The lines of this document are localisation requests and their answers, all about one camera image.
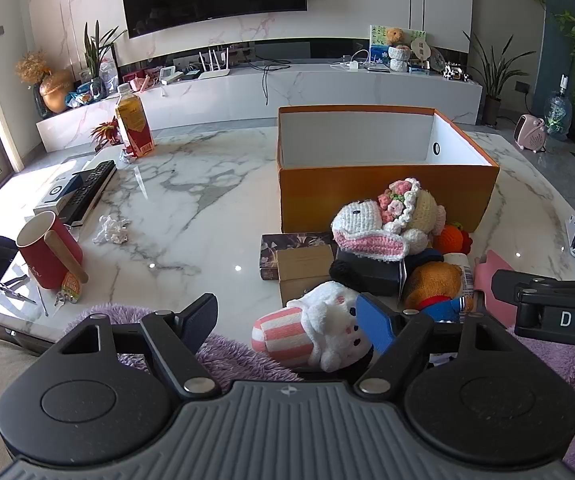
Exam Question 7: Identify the white crochet bunny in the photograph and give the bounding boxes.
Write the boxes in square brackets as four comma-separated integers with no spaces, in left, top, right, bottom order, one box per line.
[331,200,409,262]

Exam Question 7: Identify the purple fluffy blanket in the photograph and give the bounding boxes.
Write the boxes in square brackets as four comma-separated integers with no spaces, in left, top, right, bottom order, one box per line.
[74,302,575,461]

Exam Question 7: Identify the illustrated dark box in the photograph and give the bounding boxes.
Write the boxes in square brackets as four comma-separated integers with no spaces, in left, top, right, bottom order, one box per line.
[260,232,338,281]

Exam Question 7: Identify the small cardboard box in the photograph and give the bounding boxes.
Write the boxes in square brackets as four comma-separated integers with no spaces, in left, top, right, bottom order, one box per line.
[276,245,339,306]

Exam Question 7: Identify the black remote control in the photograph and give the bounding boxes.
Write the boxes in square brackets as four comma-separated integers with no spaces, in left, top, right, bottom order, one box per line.
[57,160,118,226]

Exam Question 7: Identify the white knit basket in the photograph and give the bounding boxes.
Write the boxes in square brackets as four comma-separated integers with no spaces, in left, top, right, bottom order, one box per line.
[387,45,412,73]

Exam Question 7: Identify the red artificial plant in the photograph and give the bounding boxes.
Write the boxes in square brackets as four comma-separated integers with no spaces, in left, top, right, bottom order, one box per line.
[91,117,120,150]

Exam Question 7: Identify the potted long-leaf plant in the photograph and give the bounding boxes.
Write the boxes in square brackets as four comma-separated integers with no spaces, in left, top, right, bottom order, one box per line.
[462,30,538,126]

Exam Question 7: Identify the black and white cow toy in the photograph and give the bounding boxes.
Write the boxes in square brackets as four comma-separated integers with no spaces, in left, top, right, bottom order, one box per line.
[442,61,471,82]

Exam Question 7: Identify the metal scissors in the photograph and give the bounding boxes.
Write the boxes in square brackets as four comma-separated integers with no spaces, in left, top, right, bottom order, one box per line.
[0,276,38,306]

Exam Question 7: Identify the orange storage box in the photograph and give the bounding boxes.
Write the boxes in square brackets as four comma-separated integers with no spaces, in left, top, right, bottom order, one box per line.
[276,105,501,233]

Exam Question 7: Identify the white lotion bottle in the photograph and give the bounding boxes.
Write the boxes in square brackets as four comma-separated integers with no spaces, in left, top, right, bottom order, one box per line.
[442,252,477,297]

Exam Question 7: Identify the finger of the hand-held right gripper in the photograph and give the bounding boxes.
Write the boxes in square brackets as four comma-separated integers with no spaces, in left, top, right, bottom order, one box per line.
[491,269,575,306]

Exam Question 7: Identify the keychain with orange tag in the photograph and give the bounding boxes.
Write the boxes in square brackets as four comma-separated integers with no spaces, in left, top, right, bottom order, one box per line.
[54,272,84,307]

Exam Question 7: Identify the blue water jug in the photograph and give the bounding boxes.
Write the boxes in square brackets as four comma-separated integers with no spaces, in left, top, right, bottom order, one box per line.
[543,74,573,141]

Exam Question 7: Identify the white plush pink striped body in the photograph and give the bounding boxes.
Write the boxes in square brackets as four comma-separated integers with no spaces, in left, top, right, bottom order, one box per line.
[251,280,383,373]

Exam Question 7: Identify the orange drink bottle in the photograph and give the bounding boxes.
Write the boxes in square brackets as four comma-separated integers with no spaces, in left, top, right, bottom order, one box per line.
[115,91,155,157]

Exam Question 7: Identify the round paper fan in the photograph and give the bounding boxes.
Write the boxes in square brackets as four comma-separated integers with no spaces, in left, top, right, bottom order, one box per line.
[410,37,433,63]

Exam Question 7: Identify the potted orchid plant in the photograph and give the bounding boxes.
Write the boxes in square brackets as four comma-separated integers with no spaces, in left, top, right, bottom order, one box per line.
[83,20,128,98]

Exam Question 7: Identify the orange crochet toy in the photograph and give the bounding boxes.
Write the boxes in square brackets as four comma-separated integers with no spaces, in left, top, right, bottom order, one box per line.
[435,222,473,261]

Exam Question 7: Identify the gold vase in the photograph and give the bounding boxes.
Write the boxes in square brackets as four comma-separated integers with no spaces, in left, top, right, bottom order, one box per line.
[38,69,75,113]

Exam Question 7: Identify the white charger with cable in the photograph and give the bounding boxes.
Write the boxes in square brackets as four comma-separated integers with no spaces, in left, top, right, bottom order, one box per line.
[331,50,371,72]

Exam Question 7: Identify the white and blue box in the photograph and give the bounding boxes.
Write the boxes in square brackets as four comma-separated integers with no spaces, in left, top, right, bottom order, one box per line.
[34,172,85,213]

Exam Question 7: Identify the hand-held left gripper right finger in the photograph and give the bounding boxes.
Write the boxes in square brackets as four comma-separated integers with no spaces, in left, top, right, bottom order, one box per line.
[353,292,518,396]

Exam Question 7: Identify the white marble tv cabinet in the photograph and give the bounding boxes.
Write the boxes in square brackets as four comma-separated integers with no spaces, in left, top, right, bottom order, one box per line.
[36,62,483,153]

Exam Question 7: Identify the pink heater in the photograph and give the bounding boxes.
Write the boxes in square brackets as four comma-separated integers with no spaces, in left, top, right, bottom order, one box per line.
[516,114,548,152]

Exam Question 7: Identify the black cable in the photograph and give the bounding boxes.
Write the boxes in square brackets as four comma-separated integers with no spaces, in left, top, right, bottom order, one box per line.
[250,59,292,107]

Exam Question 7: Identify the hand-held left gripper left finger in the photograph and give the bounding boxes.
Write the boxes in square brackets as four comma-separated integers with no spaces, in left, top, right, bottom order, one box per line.
[60,293,219,400]

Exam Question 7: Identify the crumpled white tissue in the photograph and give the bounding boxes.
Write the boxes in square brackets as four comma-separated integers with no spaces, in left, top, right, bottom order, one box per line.
[92,215,131,246]

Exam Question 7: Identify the brown teddy bear blue outfit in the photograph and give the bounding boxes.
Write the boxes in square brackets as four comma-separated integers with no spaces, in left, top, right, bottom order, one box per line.
[400,260,475,323]

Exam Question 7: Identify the dried flowers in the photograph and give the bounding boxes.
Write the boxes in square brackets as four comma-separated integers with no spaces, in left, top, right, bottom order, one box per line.
[16,51,52,85]

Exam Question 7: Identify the blue snack bags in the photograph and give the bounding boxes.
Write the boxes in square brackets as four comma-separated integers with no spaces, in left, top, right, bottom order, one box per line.
[64,80,108,108]

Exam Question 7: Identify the black box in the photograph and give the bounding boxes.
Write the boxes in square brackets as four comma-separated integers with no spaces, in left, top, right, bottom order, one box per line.
[330,250,408,297]

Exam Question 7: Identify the green and blue painting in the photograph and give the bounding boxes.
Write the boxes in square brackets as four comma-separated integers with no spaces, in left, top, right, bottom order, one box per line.
[369,24,427,66]

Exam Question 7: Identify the white router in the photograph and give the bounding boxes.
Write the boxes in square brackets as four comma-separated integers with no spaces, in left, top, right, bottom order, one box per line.
[198,47,232,80]

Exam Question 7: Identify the red mug wooden handle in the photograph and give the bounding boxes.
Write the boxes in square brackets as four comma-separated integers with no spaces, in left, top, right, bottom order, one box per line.
[16,211,89,291]

